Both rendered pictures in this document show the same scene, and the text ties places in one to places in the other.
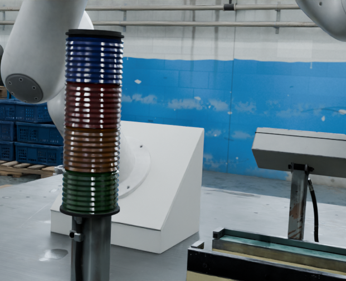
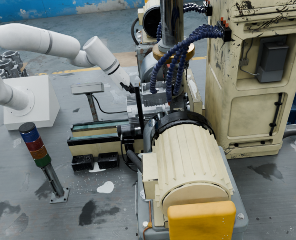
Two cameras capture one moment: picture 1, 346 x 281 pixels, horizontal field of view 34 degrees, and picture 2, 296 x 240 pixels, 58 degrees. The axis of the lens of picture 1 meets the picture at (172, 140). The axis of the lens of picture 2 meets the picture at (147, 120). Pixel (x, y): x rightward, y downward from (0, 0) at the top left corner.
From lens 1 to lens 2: 70 cm
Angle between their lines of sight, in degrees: 37
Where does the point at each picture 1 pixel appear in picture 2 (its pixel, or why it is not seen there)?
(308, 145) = (89, 88)
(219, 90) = not seen: outside the picture
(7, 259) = (2, 152)
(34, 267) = (14, 152)
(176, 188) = (48, 103)
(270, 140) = (76, 89)
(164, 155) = (37, 90)
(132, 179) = (30, 104)
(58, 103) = not seen: outside the picture
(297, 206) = (91, 104)
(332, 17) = (85, 65)
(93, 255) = (49, 170)
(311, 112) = not seen: outside the picture
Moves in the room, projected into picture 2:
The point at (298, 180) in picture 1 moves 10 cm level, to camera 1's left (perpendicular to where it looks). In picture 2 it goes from (89, 97) to (72, 103)
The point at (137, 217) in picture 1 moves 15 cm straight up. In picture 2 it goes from (39, 117) to (30, 97)
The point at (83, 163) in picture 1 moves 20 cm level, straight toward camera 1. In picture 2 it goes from (39, 156) to (57, 189)
